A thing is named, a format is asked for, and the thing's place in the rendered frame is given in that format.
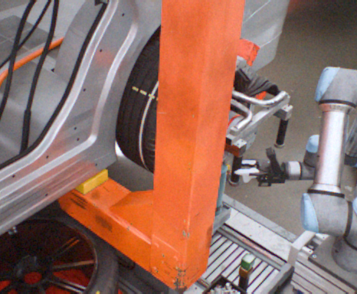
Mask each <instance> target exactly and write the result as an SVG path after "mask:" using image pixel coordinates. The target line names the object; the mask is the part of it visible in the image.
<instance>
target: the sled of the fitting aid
mask: <svg viewBox="0 0 357 294"><path fill-rule="evenodd" d="M230 216H231V207H229V206H228V205H226V204H225V203H223V202H222V209H221V213H220V214H219V215H217V216H216V217H215V218H214V224H213V233H214V232H215V231H216V230H217V229H218V228H219V227H220V226H221V225H222V224H224V223H225V221H227V220H228V219H229V218H230Z"/></svg>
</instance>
